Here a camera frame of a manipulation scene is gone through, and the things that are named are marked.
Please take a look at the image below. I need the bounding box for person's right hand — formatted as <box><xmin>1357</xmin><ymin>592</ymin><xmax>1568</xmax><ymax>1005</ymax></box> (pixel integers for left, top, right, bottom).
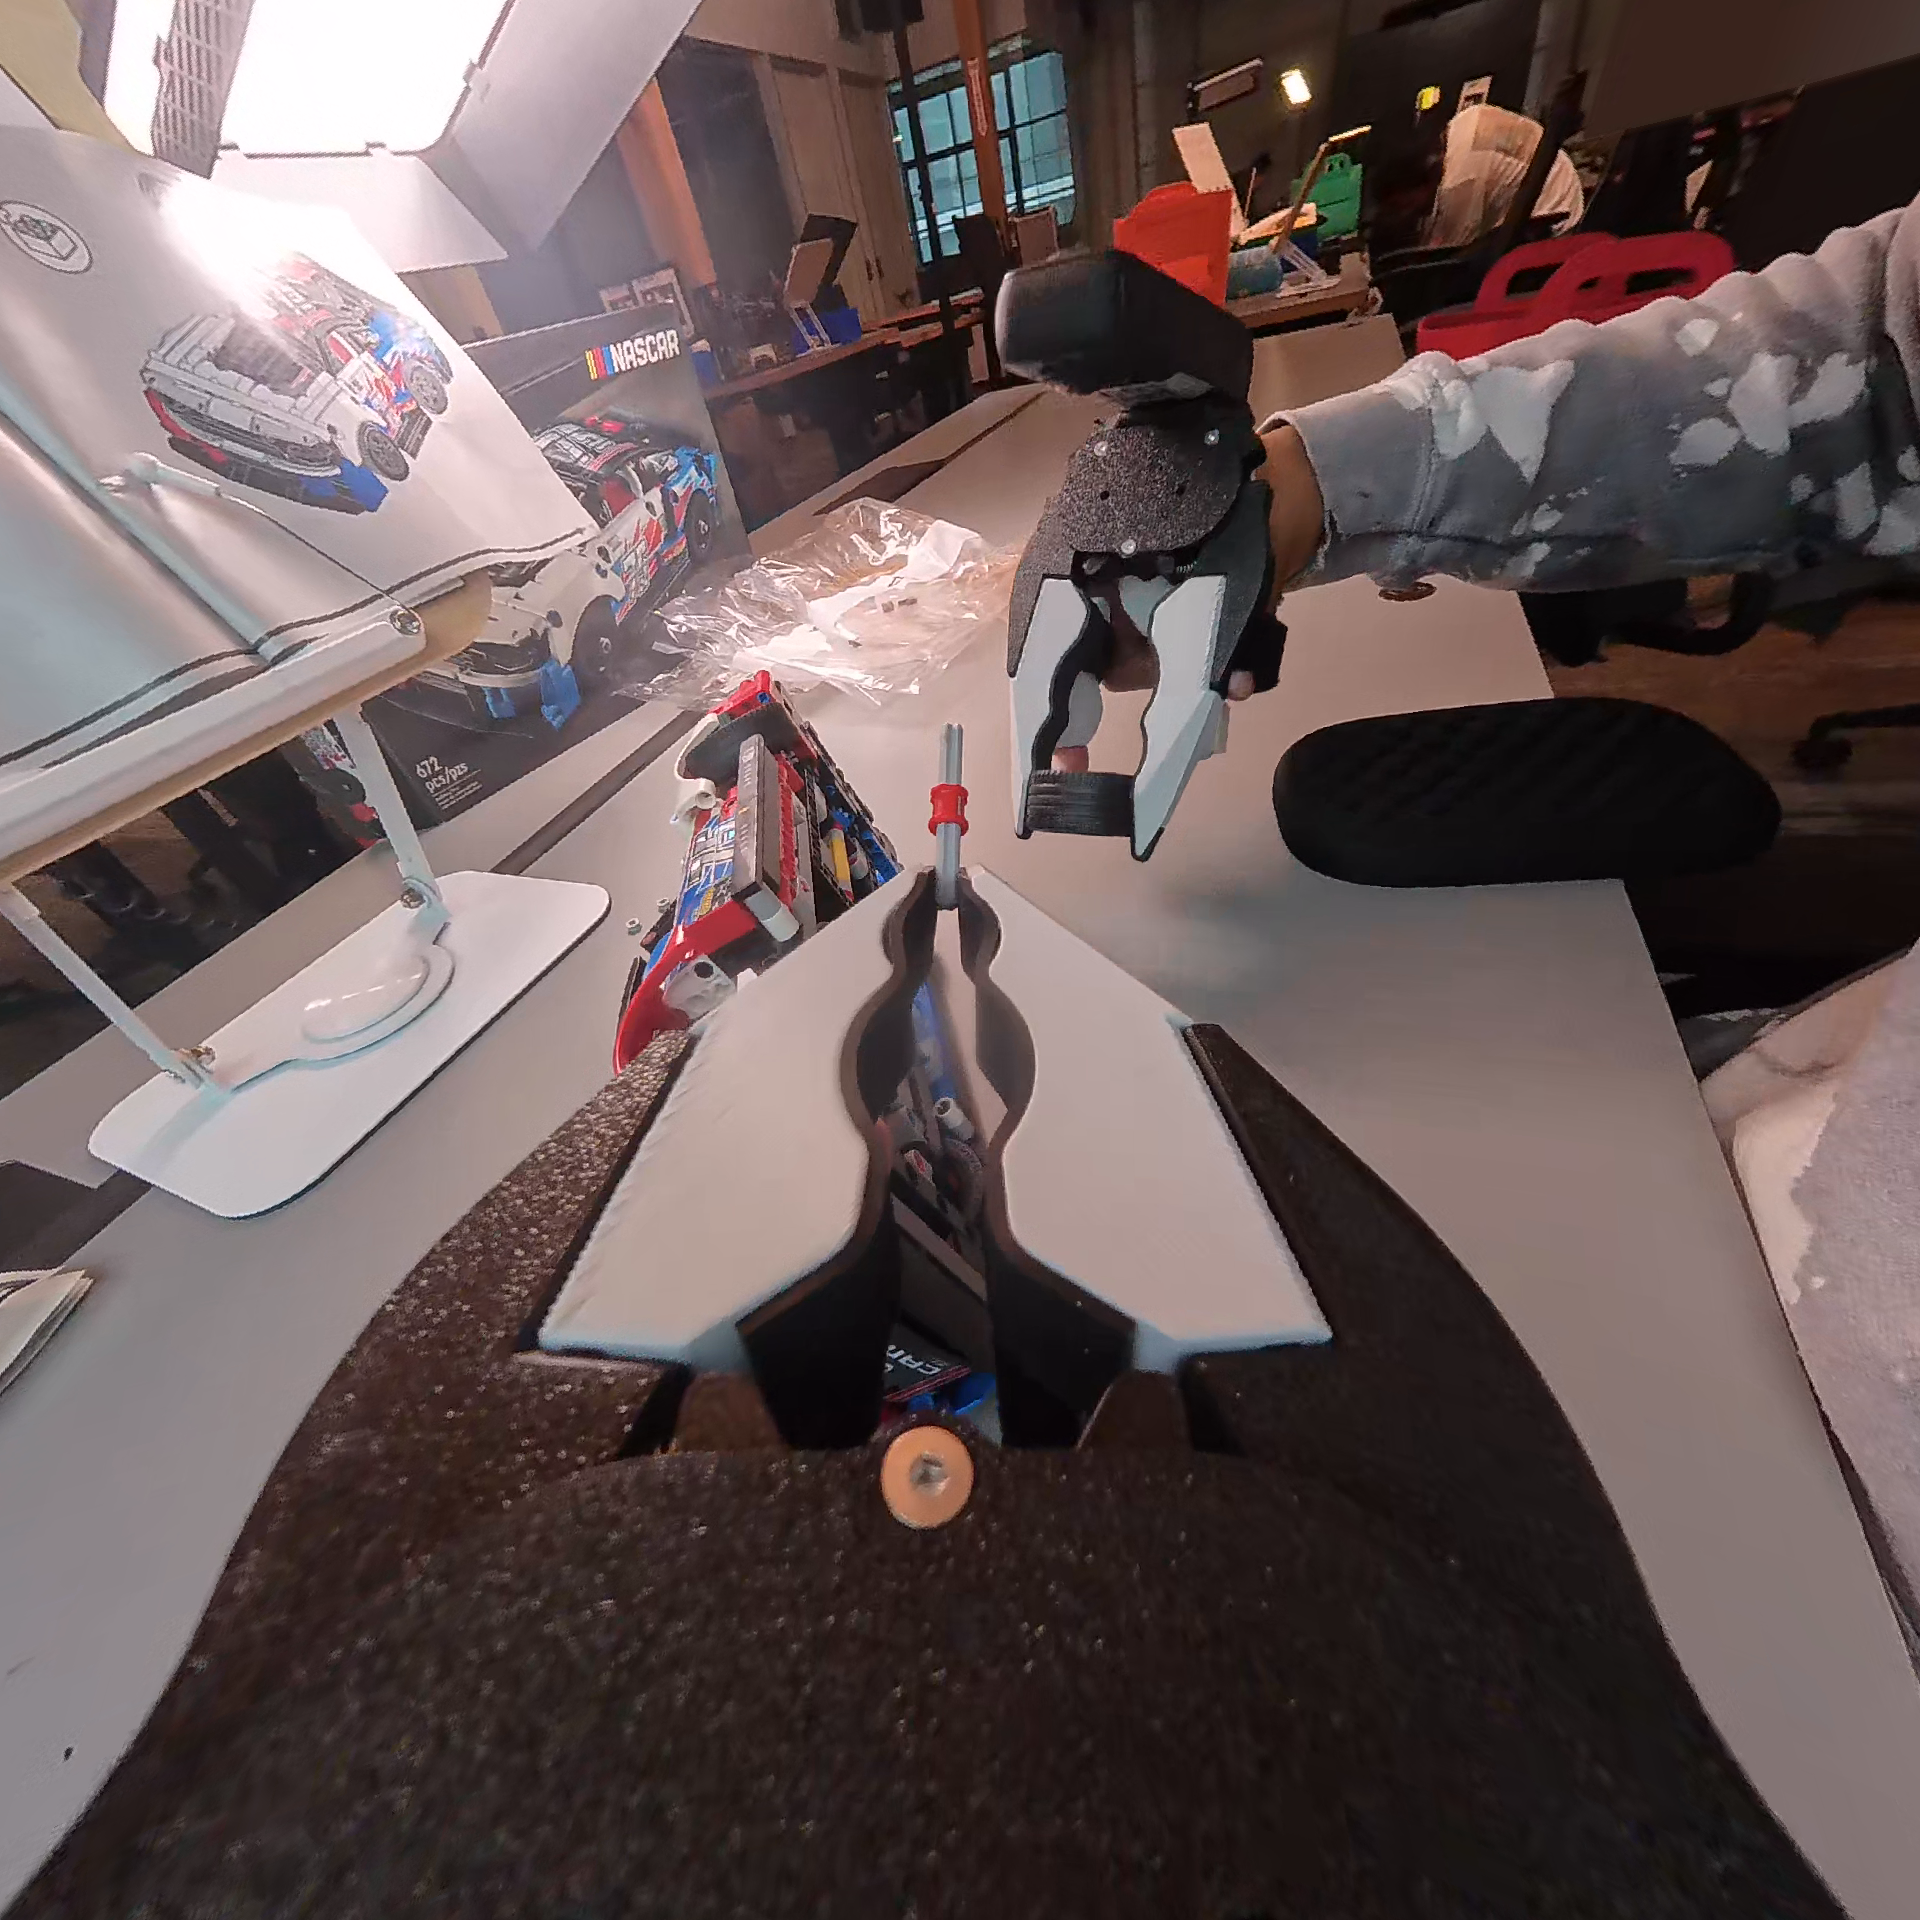
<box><xmin>1050</xmin><ymin>435</ymin><xmax>1331</xmax><ymax>782</ymax></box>

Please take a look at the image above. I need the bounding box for bright light panel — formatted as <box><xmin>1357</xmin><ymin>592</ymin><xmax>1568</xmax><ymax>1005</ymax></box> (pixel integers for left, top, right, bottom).
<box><xmin>97</xmin><ymin>0</ymin><xmax>744</xmax><ymax>274</ymax></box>

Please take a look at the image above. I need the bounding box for window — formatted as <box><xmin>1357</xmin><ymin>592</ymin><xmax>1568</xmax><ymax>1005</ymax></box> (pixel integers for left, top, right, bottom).
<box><xmin>889</xmin><ymin>42</ymin><xmax>1077</xmax><ymax>230</ymax></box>

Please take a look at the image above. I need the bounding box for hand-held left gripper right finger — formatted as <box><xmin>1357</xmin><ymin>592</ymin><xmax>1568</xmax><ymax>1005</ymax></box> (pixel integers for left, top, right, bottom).
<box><xmin>958</xmin><ymin>863</ymin><xmax>1336</xmax><ymax>1450</ymax></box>

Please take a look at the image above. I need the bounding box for orange container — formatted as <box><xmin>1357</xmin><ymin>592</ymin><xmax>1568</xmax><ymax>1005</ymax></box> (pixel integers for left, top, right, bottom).
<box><xmin>1112</xmin><ymin>179</ymin><xmax>1235</xmax><ymax>303</ymax></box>

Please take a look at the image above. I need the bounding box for red blue toy brick car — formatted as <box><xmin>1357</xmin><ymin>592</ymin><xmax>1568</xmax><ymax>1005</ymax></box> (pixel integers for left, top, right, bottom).
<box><xmin>610</xmin><ymin>670</ymin><xmax>1005</xmax><ymax>1420</ymax></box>

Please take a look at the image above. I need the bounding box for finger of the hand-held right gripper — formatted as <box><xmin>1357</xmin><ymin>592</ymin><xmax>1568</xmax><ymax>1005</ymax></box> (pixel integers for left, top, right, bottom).
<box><xmin>1011</xmin><ymin>577</ymin><xmax>1128</xmax><ymax>842</ymax></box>
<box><xmin>1125</xmin><ymin>571</ymin><xmax>1237</xmax><ymax>865</ymax></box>

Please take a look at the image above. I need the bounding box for person's right forearm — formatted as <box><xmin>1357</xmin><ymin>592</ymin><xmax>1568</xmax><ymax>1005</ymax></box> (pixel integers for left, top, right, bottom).
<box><xmin>1275</xmin><ymin>201</ymin><xmax>1920</xmax><ymax>599</ymax></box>

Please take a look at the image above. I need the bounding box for black toy wheel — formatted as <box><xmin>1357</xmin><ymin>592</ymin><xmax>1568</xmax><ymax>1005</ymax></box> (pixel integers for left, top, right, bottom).
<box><xmin>1018</xmin><ymin>767</ymin><xmax>1144</xmax><ymax>843</ymax></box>

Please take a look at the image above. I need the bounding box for clear plastic bag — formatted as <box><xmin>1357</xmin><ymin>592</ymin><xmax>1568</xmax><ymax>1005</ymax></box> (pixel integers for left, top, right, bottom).
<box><xmin>620</xmin><ymin>499</ymin><xmax>1024</xmax><ymax>709</ymax></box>

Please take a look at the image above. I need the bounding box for black chair armrest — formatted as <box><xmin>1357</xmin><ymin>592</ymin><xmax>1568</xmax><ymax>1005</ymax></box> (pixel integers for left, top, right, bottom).
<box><xmin>1273</xmin><ymin>696</ymin><xmax>1785</xmax><ymax>892</ymax></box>

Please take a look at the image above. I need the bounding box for red chair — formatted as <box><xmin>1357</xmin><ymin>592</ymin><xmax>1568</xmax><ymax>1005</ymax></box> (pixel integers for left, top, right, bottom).
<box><xmin>1416</xmin><ymin>230</ymin><xmax>1741</xmax><ymax>364</ymax></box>

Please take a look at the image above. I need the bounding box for white book stand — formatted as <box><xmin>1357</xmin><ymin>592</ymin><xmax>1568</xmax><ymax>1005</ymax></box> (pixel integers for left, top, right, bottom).
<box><xmin>0</xmin><ymin>375</ymin><xmax>614</xmax><ymax>1220</ymax></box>

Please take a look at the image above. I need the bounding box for instruction booklet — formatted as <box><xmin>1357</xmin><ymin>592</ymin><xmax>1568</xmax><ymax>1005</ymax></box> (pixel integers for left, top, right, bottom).
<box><xmin>0</xmin><ymin>127</ymin><xmax>598</xmax><ymax>771</ymax></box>

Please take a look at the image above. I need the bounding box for toy car cardboard box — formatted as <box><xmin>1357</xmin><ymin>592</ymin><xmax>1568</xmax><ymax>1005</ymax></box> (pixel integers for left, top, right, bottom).
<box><xmin>359</xmin><ymin>306</ymin><xmax>754</xmax><ymax>831</ymax></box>

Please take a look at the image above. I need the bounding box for person's pale clothing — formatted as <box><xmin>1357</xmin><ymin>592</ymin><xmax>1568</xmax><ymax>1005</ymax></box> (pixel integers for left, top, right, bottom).
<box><xmin>1699</xmin><ymin>960</ymin><xmax>1920</xmax><ymax>1610</ymax></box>

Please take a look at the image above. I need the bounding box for folded paper leaflet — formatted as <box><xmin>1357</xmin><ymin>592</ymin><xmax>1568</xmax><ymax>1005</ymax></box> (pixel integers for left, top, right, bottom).
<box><xmin>0</xmin><ymin>1267</ymin><xmax>97</xmax><ymax>1398</ymax></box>

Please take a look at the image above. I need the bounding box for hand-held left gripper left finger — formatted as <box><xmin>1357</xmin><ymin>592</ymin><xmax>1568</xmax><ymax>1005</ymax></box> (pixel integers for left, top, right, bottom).
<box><xmin>537</xmin><ymin>867</ymin><xmax>961</xmax><ymax>1445</ymax></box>

